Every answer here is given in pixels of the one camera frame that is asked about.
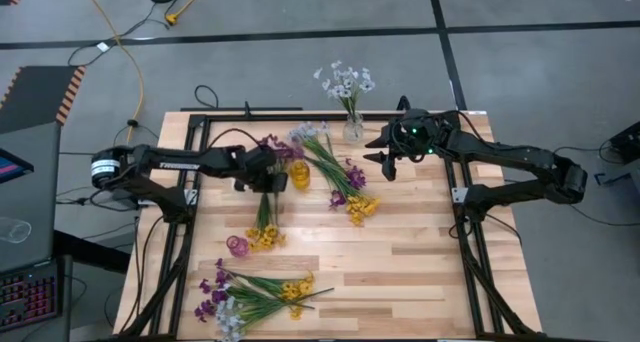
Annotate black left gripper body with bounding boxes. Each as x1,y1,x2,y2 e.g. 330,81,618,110
233,145,289,193

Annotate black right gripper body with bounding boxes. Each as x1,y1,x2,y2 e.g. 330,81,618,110
382,108,451,181

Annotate clear glass vase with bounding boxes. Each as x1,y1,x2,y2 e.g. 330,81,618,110
342,110,365,143

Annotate yellow glass bottle vase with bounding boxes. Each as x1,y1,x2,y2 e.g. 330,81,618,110
289,159,312,191

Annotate purple ribbed glass vase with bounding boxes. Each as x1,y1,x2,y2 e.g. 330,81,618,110
225,234,250,259

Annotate black mounting bar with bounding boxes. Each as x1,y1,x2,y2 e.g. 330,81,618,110
179,101,304,114

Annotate black equipment box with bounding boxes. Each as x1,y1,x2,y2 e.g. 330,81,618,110
594,120,640,188

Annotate grey desk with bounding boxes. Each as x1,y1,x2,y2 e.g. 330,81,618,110
0,121,74,342

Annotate laptop screen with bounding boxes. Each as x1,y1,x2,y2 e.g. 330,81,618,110
0,147,35,186

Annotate black backlit keyboard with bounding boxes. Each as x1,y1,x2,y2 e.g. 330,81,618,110
0,259,64,333

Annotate black aluminium table frame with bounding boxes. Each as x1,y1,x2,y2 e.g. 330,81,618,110
117,109,546,342

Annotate black cable loop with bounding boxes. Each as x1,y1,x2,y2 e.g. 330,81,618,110
193,84,220,109

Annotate yellow power cable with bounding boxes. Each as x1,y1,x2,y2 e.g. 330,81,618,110
77,0,146,143

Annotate yellow cable with plug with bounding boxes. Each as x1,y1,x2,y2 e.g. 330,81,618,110
164,0,214,27

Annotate black floor cable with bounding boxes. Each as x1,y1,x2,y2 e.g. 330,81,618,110
552,141,640,228
67,1,176,68

